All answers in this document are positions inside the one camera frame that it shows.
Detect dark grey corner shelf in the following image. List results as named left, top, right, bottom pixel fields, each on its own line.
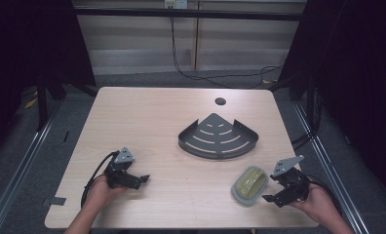
left=177, top=112, right=260, bottom=161

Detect white wall socket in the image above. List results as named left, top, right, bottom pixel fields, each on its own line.
left=163, top=0, right=188, bottom=10

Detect grey tape strip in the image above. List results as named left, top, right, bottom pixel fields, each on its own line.
left=40, top=196, right=67, bottom=208

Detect black horizontal frame bar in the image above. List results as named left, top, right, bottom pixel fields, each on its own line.
left=73, top=7, right=308, bottom=22

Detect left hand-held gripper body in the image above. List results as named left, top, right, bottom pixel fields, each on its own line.
left=103, top=146, right=142, bottom=191

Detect yellow-green soap bar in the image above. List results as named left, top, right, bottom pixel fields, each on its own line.
left=235, top=168, right=267, bottom=200

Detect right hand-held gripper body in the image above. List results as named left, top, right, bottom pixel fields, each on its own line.
left=270, top=154, right=311, bottom=203

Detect black wall cable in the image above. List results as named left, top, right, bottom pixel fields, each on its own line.
left=170, top=16, right=284, bottom=90

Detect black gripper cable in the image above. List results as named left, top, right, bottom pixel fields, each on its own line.
left=80, top=150, right=121, bottom=210
left=305, top=179, right=344, bottom=216

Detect person's right hand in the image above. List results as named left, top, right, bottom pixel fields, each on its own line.
left=288, top=184, right=337, bottom=225

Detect person's left hand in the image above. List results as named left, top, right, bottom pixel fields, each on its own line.
left=83, top=175, right=128, bottom=214

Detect metal floor rail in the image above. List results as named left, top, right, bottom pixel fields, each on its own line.
left=291, top=101, right=369, bottom=234
left=0, top=97, right=63, bottom=234

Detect yellow floor tape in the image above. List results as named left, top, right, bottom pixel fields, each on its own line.
left=23, top=97, right=39, bottom=110

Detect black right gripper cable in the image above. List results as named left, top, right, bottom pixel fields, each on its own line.
left=305, top=179, right=344, bottom=216

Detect dark curtain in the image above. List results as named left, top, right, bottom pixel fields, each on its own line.
left=278, top=0, right=386, bottom=203
left=0, top=0, right=97, bottom=164

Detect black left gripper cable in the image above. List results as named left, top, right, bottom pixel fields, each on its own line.
left=80, top=150, right=121, bottom=210

